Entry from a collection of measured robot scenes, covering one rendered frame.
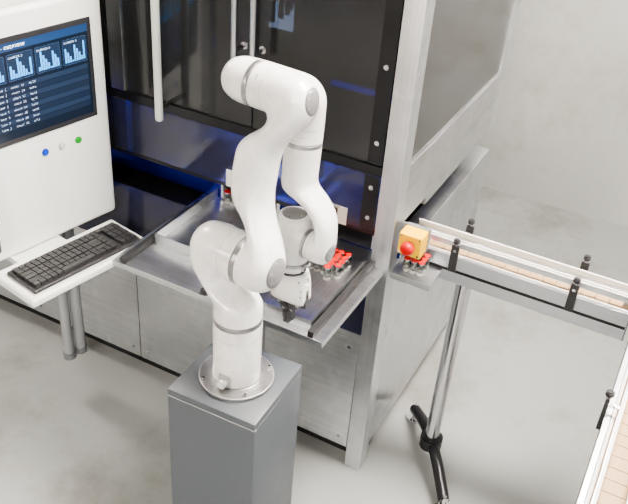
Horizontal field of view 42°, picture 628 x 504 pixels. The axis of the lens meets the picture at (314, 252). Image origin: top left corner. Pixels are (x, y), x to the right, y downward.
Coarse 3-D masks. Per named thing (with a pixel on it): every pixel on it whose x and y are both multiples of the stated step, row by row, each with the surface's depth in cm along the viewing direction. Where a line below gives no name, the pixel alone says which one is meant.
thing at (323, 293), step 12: (312, 276) 241; (348, 276) 242; (312, 288) 236; (324, 288) 236; (336, 288) 237; (264, 300) 230; (276, 300) 230; (312, 300) 231; (324, 300) 232; (264, 312) 225; (276, 312) 223; (300, 312) 226; (312, 312) 227; (300, 324) 221; (312, 324) 220
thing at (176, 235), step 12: (216, 192) 274; (204, 204) 269; (216, 204) 271; (228, 204) 272; (180, 216) 258; (192, 216) 264; (204, 216) 265; (216, 216) 265; (228, 216) 266; (168, 228) 254; (180, 228) 258; (192, 228) 258; (240, 228) 260; (156, 240) 249; (168, 240) 247; (180, 240) 252; (180, 252) 247
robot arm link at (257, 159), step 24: (264, 72) 168; (288, 72) 167; (264, 96) 167; (288, 96) 165; (312, 96) 166; (288, 120) 166; (312, 120) 171; (240, 144) 175; (264, 144) 171; (240, 168) 175; (264, 168) 174; (240, 192) 176; (264, 192) 176; (240, 216) 178; (264, 216) 178; (264, 240) 178; (240, 264) 179; (264, 264) 178; (264, 288) 181
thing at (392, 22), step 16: (400, 0) 205; (384, 16) 209; (400, 16) 207; (384, 32) 211; (384, 48) 213; (384, 64) 215; (384, 80) 217; (384, 96) 219; (384, 112) 222; (384, 128) 224; (384, 144) 226; (368, 160) 231; (368, 176) 233; (368, 192) 236; (368, 208) 239; (368, 224) 241
